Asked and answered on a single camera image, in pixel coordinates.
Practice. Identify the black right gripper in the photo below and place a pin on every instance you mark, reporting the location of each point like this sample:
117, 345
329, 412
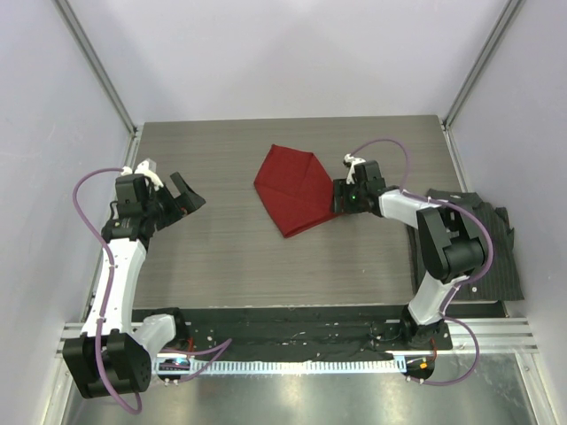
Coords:
342, 189

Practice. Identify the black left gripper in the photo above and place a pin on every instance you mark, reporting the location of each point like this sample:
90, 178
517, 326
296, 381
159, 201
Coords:
188, 204

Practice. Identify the red cloth napkin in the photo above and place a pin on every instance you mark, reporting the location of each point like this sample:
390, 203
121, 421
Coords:
295, 190

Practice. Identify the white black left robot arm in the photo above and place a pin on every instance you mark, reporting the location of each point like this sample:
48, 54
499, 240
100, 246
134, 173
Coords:
110, 356

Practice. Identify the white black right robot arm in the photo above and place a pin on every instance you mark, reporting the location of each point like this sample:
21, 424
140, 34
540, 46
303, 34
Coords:
455, 245

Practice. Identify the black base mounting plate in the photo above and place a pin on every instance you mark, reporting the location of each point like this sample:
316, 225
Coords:
317, 314

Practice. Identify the dark striped button shirt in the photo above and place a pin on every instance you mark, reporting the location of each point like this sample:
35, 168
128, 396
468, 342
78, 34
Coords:
501, 282

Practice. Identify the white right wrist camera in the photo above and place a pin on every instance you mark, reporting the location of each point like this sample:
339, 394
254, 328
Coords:
350, 162

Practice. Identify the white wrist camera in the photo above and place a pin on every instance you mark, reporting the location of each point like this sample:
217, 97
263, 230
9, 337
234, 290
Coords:
350, 162
148, 169

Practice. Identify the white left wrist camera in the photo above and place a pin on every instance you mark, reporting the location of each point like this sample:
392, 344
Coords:
148, 169

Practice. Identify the left aluminium frame post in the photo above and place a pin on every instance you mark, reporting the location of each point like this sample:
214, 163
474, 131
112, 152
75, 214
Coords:
92, 59

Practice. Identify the aluminium frame post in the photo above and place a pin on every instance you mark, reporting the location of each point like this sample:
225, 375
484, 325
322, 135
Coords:
92, 59
498, 32

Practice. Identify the white slotted cable duct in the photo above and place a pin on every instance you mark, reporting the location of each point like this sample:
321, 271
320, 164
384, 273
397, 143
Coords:
392, 366

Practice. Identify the aluminium front rail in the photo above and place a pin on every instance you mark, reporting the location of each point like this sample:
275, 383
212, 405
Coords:
487, 336

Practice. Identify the right aluminium frame post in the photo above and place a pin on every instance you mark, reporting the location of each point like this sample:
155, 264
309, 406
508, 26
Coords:
498, 32

